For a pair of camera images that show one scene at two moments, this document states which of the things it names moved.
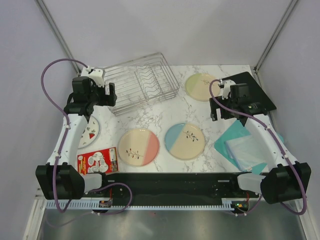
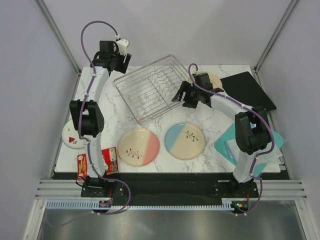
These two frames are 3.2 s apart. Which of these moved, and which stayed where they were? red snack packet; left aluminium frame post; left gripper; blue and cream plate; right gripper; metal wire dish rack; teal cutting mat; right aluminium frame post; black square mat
Moved: left gripper; metal wire dish rack; right gripper
Stayed: black square mat; red snack packet; blue and cream plate; left aluminium frame post; teal cutting mat; right aluminium frame post
